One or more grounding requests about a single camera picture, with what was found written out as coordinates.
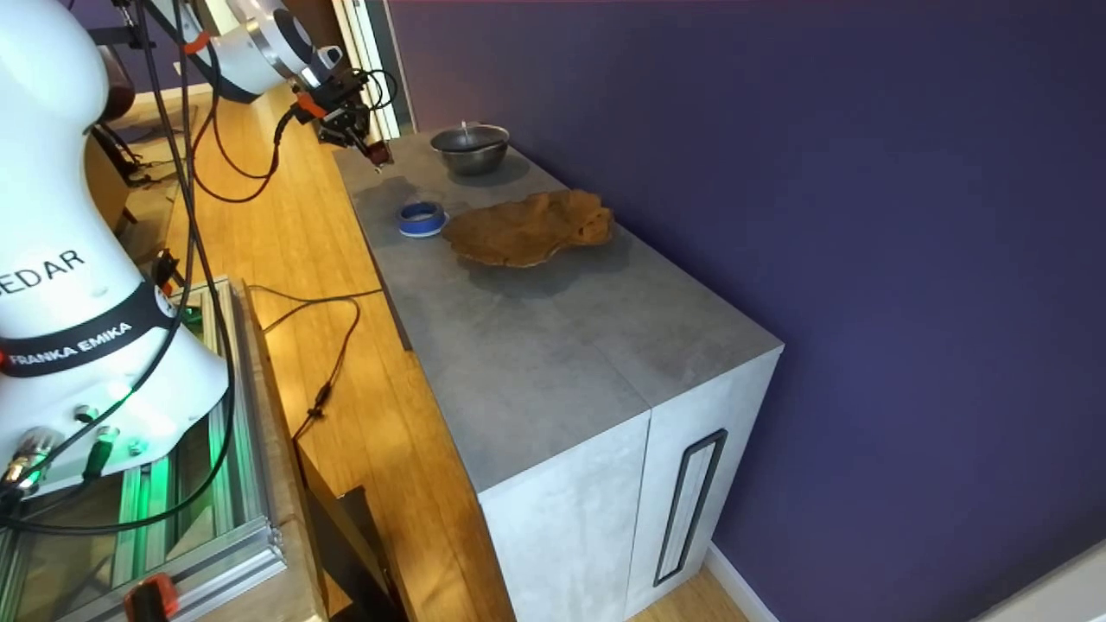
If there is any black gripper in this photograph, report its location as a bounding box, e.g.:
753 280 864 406
309 69 394 146

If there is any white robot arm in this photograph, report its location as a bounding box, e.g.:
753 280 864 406
0 0 233 500

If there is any blue tape roll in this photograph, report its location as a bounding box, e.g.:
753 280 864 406
399 201 446 238

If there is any silver metal bowl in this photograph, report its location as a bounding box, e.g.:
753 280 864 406
432 123 513 177

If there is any brown wooden bowl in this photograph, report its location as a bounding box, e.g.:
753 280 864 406
446 192 615 271

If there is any dark chair in background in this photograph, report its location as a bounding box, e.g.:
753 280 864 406
89 85 151 188

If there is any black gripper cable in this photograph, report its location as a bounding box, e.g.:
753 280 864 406
168 32 409 209

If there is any black cable on floor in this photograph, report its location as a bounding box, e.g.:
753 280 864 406
247 285 387 447

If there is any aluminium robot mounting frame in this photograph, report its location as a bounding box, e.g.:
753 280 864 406
0 280 295 622

